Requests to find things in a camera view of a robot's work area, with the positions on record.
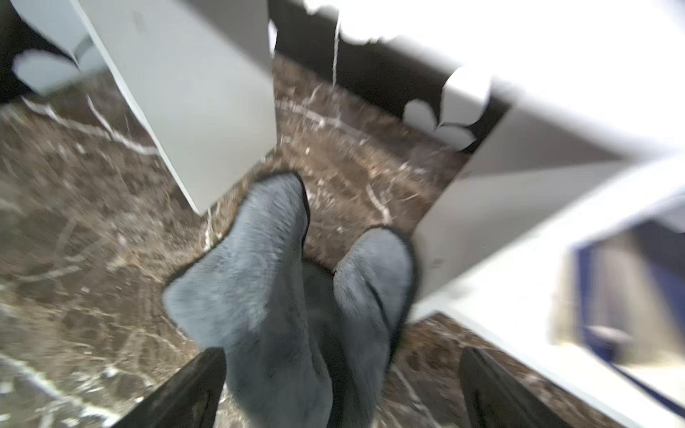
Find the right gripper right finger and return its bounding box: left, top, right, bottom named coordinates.
left=458, top=347, right=570, bottom=428

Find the white wooden bookshelf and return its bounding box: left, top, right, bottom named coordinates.
left=1, top=1, right=683, bottom=427

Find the grey microfibre cloth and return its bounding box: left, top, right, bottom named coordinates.
left=162, top=171, right=419, bottom=427

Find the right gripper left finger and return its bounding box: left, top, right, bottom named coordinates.
left=113, top=348, right=227, bottom=428

